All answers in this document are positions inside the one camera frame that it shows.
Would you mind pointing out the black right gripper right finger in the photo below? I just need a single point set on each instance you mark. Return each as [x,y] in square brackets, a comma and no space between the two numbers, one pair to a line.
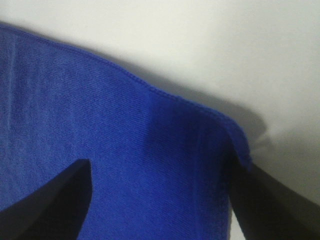
[268,210]

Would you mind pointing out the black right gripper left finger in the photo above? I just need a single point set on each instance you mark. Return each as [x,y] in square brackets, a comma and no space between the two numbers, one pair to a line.
[55,211]

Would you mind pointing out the blue towel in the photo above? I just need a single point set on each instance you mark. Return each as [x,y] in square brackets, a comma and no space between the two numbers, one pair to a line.
[160,163]

